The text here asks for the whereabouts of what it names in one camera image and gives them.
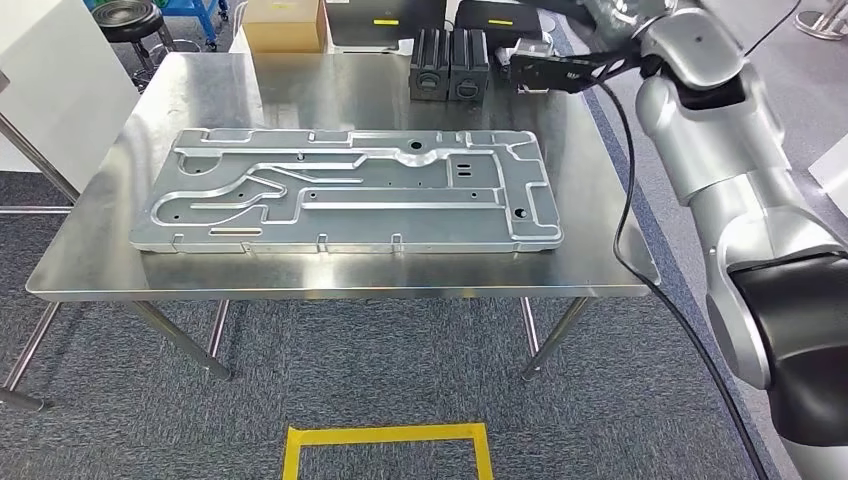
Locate white cabinet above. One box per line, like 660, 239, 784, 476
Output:
0, 0, 142, 175

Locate white panel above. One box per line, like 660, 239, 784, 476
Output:
808, 131, 848, 219

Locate yellow floor tape square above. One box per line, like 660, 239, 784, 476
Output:
282, 422, 496, 480

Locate black camera cable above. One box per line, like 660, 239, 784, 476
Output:
592, 72, 773, 480

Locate blue metal cart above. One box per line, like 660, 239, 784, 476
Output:
82, 0, 230, 49

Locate stainless steel workbench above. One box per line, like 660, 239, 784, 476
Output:
25, 51, 662, 384

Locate black round stool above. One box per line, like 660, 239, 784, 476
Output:
91, 0, 203, 91

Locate metal stanchion base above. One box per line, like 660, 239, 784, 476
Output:
793, 0, 848, 42

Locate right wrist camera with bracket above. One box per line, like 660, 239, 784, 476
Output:
508, 36, 647, 95

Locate stamped grey metal plate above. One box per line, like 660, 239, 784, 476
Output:
129, 127, 564, 255

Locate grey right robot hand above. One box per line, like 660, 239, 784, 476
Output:
581, 0, 670, 45

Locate thin black wire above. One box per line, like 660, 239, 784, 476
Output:
743, 0, 804, 58

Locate brown cardboard box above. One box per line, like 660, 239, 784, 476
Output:
241, 0, 329, 54

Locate black case yellow label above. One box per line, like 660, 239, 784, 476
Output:
324, 0, 448, 54
455, 0, 546, 42

